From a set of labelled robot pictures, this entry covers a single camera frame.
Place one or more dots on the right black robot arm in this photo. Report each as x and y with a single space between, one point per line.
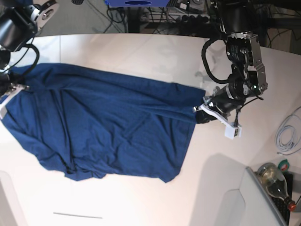
20 21

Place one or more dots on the blue box with slot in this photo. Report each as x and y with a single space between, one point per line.
137 3

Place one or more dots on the clear plastic bottle red cap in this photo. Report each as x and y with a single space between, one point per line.
275 184

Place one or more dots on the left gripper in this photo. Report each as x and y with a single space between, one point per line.
224 100

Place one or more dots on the green tape roll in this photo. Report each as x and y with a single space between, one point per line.
284 165

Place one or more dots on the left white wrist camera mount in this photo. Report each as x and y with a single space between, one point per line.
232 129

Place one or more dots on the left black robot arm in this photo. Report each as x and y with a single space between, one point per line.
236 22

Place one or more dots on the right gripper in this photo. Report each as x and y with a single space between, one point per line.
7 82

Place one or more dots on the dark blue t-shirt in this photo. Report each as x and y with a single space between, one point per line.
88 123

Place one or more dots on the black power strip red light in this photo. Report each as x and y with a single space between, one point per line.
193 20

